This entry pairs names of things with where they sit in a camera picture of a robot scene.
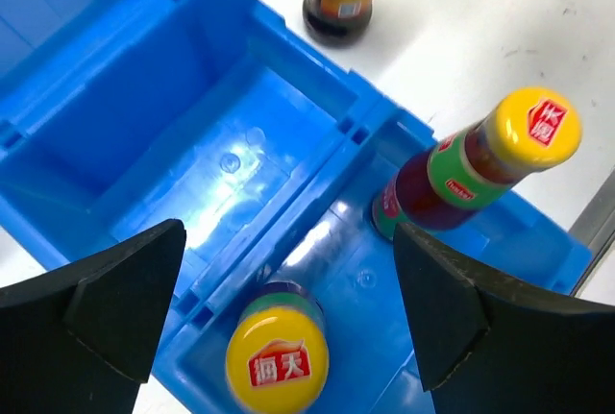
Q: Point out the yellow-capped sauce bottle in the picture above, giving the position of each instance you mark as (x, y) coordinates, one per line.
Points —
(278, 358)

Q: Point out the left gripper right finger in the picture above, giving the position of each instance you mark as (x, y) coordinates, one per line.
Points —
(487, 342)

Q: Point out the aluminium frame rail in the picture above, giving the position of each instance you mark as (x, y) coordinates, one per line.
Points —
(595, 227)

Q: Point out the green-labelled sauce bottle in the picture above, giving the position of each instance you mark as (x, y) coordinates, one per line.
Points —
(531, 130)

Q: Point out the blue three-compartment plastic bin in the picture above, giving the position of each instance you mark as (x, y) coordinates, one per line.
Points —
(117, 115)

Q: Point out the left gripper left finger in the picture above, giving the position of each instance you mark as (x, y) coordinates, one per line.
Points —
(83, 338)

